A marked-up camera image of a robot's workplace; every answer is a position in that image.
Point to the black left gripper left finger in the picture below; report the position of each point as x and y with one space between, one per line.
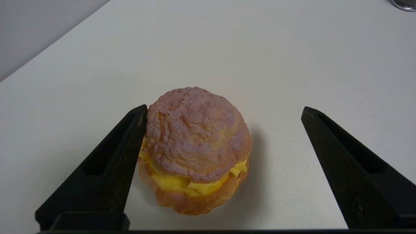
113 169

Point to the pink topped cream puff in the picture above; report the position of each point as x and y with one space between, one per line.
195 136

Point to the small grey metal knob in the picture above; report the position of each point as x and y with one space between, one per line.
404 5

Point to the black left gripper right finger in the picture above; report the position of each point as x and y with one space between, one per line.
357 172

